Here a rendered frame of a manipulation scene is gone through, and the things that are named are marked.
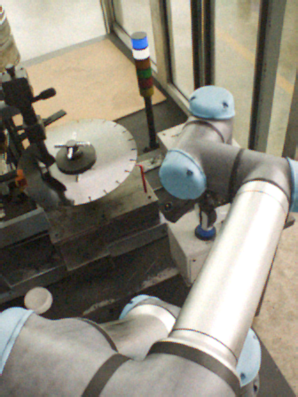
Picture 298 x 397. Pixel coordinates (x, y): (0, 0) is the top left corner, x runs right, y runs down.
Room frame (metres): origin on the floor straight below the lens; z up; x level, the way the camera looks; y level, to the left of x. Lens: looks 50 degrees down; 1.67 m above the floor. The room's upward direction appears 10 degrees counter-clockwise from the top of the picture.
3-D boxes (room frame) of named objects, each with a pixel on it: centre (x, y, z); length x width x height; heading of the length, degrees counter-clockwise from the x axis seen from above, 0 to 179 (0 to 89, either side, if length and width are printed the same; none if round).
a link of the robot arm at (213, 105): (0.52, -0.13, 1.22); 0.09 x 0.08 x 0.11; 147
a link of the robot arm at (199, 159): (0.43, -0.09, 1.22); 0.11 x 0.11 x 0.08; 57
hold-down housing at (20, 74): (0.75, 0.23, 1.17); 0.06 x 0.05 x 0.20; 97
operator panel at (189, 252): (0.56, -0.18, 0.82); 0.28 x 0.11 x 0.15; 106
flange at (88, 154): (0.79, 0.17, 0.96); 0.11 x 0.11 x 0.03
